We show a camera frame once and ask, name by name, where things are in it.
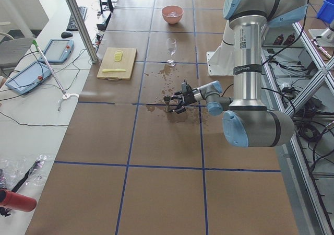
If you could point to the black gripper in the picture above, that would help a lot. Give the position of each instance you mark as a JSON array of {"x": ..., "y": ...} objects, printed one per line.
[{"x": 189, "y": 98}]

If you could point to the steel cone jigger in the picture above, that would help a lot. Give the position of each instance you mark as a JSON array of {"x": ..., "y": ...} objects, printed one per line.
[{"x": 167, "y": 100}]

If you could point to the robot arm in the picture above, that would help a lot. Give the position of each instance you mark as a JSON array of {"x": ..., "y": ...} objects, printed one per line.
[{"x": 246, "y": 120}]

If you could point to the clear wine glass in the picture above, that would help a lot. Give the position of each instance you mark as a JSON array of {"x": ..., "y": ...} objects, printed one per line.
[{"x": 171, "y": 48}]

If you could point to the pile of ice cubes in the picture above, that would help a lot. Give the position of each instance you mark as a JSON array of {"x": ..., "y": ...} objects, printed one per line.
[{"x": 173, "y": 14}]

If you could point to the yellow plastic knife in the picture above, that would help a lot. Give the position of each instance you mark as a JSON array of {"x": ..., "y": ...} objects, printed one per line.
[{"x": 114, "y": 70}]

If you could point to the bamboo cutting board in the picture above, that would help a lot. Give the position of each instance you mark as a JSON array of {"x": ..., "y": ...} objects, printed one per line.
[{"x": 127, "y": 62}]

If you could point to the pink bowl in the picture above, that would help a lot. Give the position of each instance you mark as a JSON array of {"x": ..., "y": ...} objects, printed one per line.
[{"x": 168, "y": 9}]

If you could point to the metal grabber stick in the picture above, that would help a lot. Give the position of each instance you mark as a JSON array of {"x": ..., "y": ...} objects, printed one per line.
[{"x": 65, "y": 95}]

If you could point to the blue teach pendant far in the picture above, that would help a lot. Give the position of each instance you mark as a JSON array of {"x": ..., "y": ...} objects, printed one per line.
[{"x": 58, "y": 51}]

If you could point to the blue teach pendant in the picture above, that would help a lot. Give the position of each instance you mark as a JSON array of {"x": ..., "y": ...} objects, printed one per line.
[
  {"x": 58, "y": 51},
  {"x": 27, "y": 79}
]

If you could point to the black computer mouse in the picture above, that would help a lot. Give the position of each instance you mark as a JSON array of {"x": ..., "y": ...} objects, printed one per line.
[{"x": 66, "y": 34}]

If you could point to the blue teach pendant near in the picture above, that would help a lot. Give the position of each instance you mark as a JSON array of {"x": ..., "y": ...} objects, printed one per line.
[{"x": 27, "y": 79}]

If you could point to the blue storage bin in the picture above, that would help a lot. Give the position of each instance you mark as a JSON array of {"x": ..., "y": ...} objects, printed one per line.
[{"x": 326, "y": 12}]

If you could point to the red bottle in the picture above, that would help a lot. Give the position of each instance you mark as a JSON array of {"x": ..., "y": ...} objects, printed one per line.
[{"x": 12, "y": 200}]

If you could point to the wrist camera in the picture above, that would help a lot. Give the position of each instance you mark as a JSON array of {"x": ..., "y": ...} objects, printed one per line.
[{"x": 184, "y": 87}]

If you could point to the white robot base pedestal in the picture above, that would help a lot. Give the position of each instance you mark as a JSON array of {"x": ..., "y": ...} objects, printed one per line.
[{"x": 221, "y": 61}]

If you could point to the aluminium frame post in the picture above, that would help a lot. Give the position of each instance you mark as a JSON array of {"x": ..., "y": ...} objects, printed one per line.
[{"x": 73, "y": 7}]

